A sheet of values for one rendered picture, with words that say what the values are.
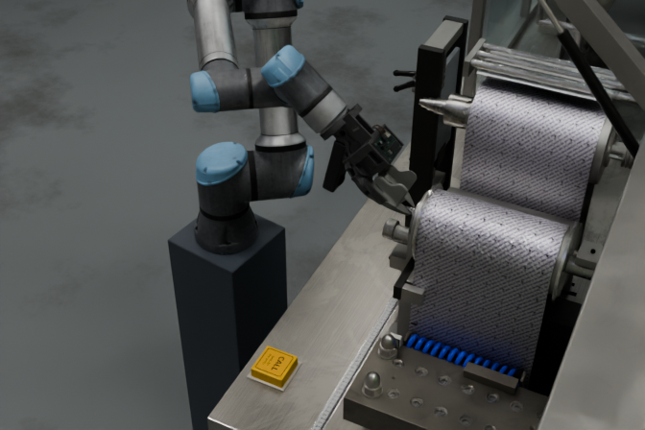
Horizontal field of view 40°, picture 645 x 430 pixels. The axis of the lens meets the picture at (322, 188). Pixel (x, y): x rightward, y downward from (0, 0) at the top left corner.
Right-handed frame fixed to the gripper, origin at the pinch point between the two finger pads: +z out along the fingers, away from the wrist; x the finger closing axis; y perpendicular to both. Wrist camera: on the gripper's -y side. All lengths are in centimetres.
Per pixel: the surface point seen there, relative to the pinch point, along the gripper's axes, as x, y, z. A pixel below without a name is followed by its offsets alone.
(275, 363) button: -15.4, -38.7, 7.8
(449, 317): -5.7, -5.1, 20.3
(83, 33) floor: 221, -270, -126
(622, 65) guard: -20, 57, -5
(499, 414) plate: -16.9, -1.9, 35.4
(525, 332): -5.7, 5.5, 29.3
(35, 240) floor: 71, -210, -53
